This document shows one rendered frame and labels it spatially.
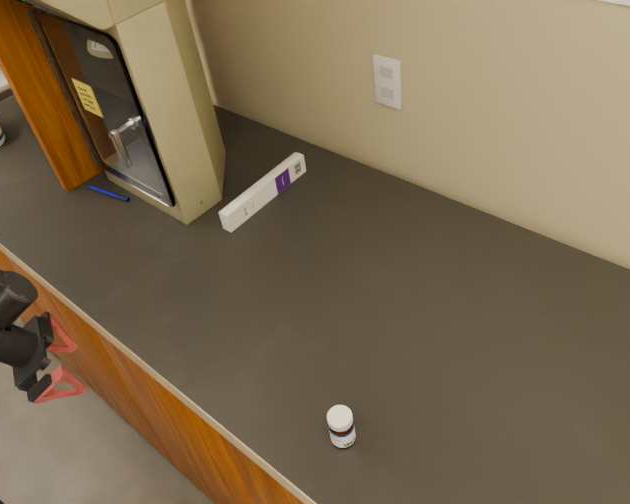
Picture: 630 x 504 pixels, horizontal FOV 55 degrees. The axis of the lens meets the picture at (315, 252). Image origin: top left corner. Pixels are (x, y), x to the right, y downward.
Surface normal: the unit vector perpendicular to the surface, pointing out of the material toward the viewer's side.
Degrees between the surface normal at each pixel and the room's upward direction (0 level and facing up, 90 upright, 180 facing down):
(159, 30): 90
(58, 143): 90
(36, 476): 0
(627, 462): 0
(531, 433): 0
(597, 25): 90
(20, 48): 90
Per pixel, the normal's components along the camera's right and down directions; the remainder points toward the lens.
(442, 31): -0.66, 0.58
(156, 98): 0.74, 0.39
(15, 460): -0.12, -0.72
